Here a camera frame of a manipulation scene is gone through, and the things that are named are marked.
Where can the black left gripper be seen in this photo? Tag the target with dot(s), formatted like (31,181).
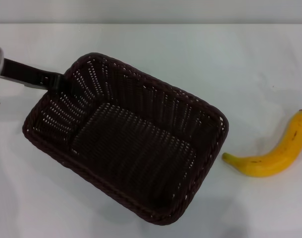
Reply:
(22,73)

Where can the black woven rectangular basket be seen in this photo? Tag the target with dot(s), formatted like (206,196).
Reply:
(131,148)

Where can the yellow banana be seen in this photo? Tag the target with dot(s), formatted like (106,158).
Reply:
(277,162)

